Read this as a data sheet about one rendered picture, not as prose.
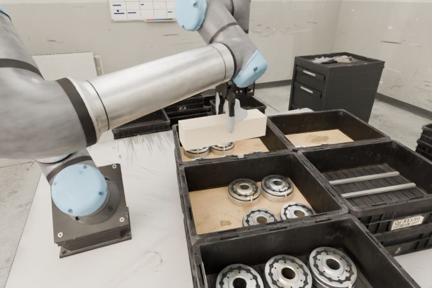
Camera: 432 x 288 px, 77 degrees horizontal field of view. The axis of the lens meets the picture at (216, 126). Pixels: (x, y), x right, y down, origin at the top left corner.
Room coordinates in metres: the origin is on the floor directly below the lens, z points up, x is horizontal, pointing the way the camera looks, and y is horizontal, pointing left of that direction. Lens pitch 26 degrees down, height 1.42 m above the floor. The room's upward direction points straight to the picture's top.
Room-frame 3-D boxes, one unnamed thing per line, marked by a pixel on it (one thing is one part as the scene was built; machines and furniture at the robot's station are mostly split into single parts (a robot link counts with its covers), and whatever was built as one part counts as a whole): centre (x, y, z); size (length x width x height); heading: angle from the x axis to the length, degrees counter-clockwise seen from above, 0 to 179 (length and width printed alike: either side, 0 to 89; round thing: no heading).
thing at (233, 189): (0.68, -0.09, 0.86); 0.10 x 0.10 x 0.01
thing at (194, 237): (0.61, -0.11, 0.92); 0.40 x 0.30 x 0.02; 102
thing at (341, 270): (0.41, -0.26, 0.86); 0.05 x 0.05 x 0.01
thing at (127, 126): (1.82, 0.57, 0.37); 0.40 x 0.30 x 0.45; 111
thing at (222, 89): (0.69, -0.05, 1.23); 0.09 x 0.08 x 0.12; 111
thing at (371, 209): (0.69, -0.50, 0.92); 0.40 x 0.30 x 0.02; 102
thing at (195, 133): (0.68, -0.02, 1.07); 0.24 x 0.06 x 0.06; 111
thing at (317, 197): (0.61, -0.11, 0.87); 0.40 x 0.30 x 0.11; 102
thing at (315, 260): (0.41, -0.26, 0.86); 0.10 x 0.10 x 0.01
